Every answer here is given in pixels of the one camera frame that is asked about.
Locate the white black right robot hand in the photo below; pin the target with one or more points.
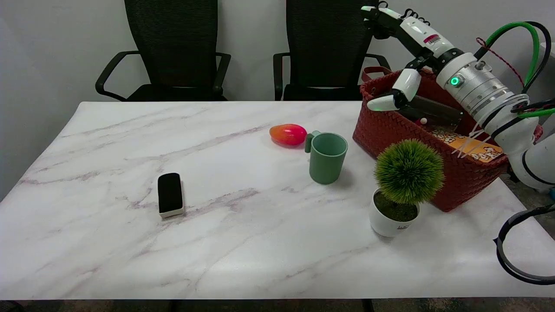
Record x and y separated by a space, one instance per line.
427 39

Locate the green ball plant white pot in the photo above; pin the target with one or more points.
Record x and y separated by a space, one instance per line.
407 171

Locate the black bottle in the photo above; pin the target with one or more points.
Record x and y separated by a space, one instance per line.
433 110

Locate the small red white cap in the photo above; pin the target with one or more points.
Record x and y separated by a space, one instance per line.
423 121

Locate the orange popcorn box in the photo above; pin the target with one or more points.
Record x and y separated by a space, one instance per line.
446 136

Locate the black mesh office chair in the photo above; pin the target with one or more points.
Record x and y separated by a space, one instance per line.
173 39
325 39

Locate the white side table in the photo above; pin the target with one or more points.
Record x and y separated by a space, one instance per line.
551 47

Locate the red woven basket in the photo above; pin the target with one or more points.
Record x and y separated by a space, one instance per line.
459 177

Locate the green mug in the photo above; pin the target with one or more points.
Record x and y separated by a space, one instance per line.
326 158

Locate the red orange toy mango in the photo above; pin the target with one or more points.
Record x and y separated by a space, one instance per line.
288 134

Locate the black whiteboard eraser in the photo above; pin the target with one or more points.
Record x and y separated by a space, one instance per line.
169 193

